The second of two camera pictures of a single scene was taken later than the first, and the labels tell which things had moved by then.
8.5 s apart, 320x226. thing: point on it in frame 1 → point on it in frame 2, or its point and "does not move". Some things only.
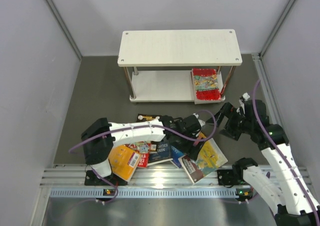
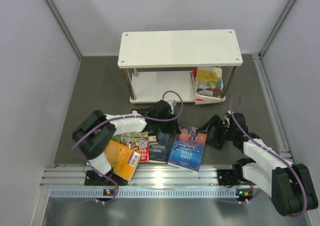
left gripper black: x=190 y=150 → x=173 y=128
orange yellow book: x=123 y=161 does not move
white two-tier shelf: x=158 y=64 does not move
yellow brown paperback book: x=204 y=163 → x=209 y=86
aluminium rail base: x=165 y=182 does not move
